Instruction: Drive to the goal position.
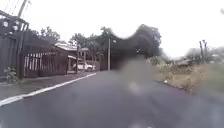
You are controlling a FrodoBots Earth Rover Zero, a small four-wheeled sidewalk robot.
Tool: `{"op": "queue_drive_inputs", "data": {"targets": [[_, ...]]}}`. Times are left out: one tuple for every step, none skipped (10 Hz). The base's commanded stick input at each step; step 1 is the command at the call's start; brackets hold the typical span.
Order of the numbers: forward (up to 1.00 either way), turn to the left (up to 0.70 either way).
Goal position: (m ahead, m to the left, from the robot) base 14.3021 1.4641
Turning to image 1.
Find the bare tree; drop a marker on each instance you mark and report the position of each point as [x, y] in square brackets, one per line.
[202, 51]

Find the grey asphalt road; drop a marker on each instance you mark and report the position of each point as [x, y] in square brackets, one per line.
[100, 103]

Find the leaning utility pole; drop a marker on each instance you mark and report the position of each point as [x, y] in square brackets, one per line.
[22, 8]

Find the thin grey pole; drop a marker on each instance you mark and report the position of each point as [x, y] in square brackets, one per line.
[109, 55]

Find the white car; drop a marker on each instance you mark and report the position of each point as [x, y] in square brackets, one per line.
[85, 66]

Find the grey concrete pavement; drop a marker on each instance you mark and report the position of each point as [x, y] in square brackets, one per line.
[36, 84]

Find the small green plant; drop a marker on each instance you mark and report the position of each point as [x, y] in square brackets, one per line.
[11, 76]

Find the dry grass verge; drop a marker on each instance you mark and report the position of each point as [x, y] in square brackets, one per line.
[186, 76]

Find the row of dark trees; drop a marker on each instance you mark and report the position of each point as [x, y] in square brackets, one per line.
[140, 41]

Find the house with picket fence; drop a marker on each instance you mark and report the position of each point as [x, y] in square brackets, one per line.
[43, 61]

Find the dark metal gate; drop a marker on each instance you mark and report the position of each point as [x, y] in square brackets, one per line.
[10, 50]

